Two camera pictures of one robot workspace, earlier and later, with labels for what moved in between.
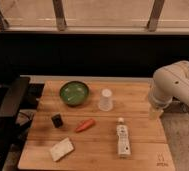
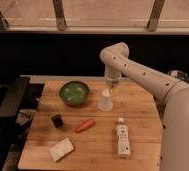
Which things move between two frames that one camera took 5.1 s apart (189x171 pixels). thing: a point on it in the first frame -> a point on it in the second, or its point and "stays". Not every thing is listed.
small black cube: x=57 y=120 stays
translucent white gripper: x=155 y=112 -> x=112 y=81
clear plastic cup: x=105 y=102 stays
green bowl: x=74 y=93 stays
